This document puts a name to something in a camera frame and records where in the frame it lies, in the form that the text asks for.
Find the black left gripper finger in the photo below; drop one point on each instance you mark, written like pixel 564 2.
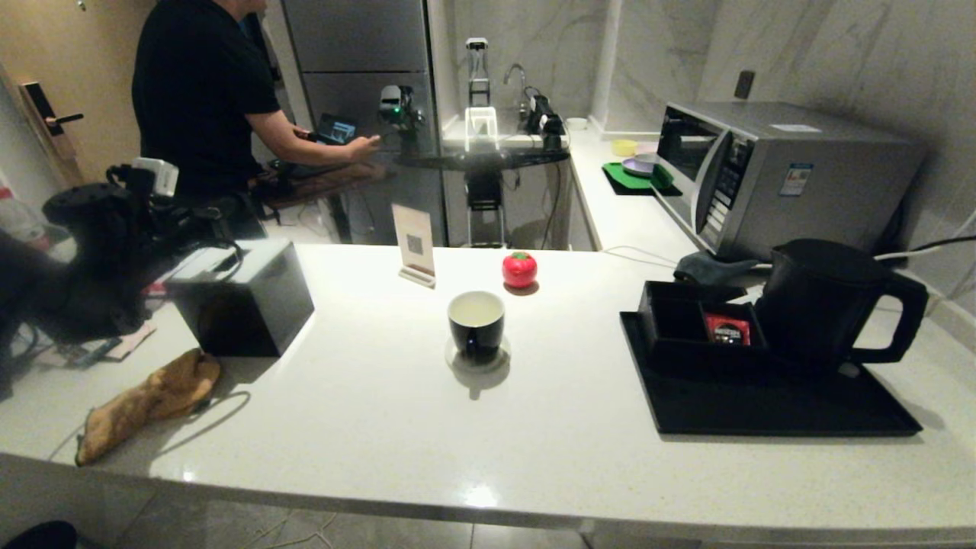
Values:
pixel 213 244
pixel 217 217

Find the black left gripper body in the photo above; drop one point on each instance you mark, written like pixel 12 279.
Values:
pixel 171 232

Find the black electric kettle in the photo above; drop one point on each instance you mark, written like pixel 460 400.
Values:
pixel 823 305

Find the grey upright robot arm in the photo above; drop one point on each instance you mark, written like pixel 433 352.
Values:
pixel 479 72

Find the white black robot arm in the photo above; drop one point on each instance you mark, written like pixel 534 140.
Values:
pixel 543 118

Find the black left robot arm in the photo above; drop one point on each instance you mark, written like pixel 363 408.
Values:
pixel 84 267

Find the teal card packet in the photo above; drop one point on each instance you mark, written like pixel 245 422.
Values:
pixel 95 352

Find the person's left hand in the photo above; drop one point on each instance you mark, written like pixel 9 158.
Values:
pixel 301 133

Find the person's right hand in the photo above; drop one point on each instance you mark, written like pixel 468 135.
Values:
pixel 363 146

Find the black glossy tissue box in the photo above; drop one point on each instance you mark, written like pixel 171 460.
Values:
pixel 252 305

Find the pink paper envelope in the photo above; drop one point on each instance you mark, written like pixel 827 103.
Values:
pixel 137 339

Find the person in black shirt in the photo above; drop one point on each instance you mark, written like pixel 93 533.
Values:
pixel 198 99

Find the brown wooden desk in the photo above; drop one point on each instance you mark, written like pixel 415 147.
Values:
pixel 335 181

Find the open laptop blue screen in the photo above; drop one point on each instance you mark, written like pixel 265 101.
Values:
pixel 335 130

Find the clear plastic bottle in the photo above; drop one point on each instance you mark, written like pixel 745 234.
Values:
pixel 19 221

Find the black electronic door lock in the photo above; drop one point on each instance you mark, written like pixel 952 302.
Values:
pixel 46 114

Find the orange terry cloth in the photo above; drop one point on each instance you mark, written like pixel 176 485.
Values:
pixel 145 404

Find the QR code sign card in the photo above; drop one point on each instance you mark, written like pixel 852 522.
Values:
pixel 414 241

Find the stainless steel refrigerator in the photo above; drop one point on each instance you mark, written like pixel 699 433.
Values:
pixel 358 38

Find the black robot torso column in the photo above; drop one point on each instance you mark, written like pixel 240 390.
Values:
pixel 486 200

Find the black mug white inside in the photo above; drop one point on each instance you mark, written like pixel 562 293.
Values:
pixel 476 329

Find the black round platform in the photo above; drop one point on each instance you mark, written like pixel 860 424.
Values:
pixel 488 158

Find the red tomato shaped timer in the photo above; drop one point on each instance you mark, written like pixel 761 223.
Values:
pixel 520 269

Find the black rounded object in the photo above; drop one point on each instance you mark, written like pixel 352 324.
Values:
pixel 38 535

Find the chrome kitchen faucet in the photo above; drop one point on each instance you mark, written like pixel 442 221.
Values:
pixel 518 76

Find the green mat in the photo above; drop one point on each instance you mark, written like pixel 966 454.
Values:
pixel 625 178

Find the yellow bowl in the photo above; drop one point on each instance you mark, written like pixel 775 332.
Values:
pixel 625 147

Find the purple bowl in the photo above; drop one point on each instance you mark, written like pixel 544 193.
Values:
pixel 640 165

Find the black compartment organizer box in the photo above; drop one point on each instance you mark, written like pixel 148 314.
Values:
pixel 671 328

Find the dark grey cloth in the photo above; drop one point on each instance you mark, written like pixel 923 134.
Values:
pixel 713 268

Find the red coffee sachet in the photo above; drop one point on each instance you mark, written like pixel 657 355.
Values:
pixel 727 329

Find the black serving tray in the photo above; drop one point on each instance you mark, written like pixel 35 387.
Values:
pixel 762 412

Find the silver microwave oven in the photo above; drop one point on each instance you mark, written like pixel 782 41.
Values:
pixel 823 187

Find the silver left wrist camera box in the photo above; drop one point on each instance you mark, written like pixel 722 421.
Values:
pixel 156 175

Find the glowing white frame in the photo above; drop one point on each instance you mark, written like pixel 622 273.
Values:
pixel 483 112

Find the dark wall outlet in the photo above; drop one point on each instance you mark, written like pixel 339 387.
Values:
pixel 746 84

